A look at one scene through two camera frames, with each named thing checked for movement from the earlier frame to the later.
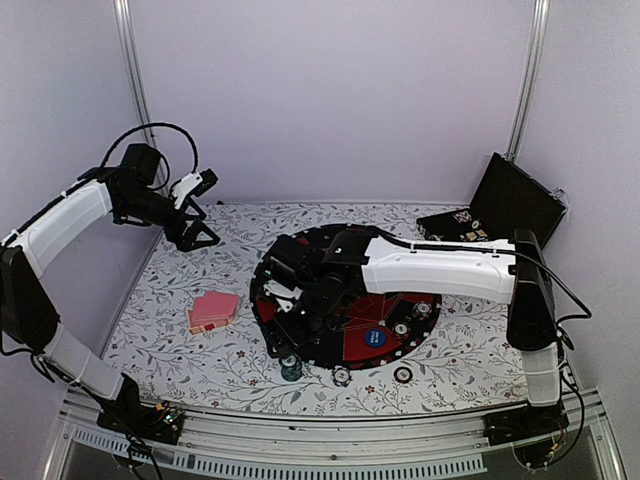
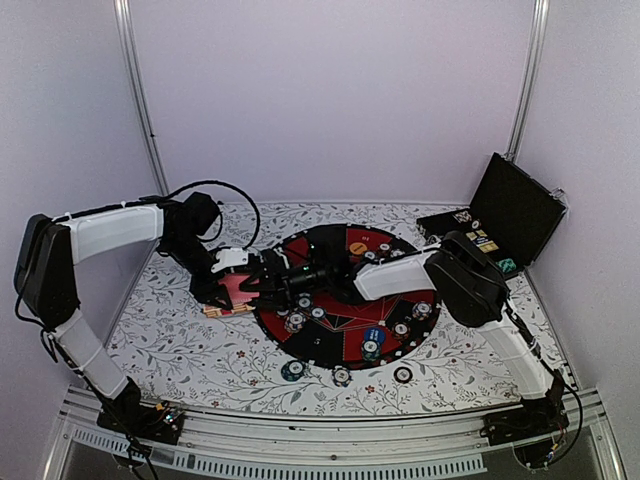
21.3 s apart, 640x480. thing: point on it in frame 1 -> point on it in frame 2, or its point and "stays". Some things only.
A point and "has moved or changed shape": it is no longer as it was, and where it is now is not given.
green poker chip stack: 291,369 has moved or changed shape
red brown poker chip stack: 403,374 stays
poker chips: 422,310 stays
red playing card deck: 213,310 -> 241,299
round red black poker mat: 314,302 stays
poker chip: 400,329 stays
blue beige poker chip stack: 341,376 stays
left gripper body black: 143,207 -> 186,252
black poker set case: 510,198 stays
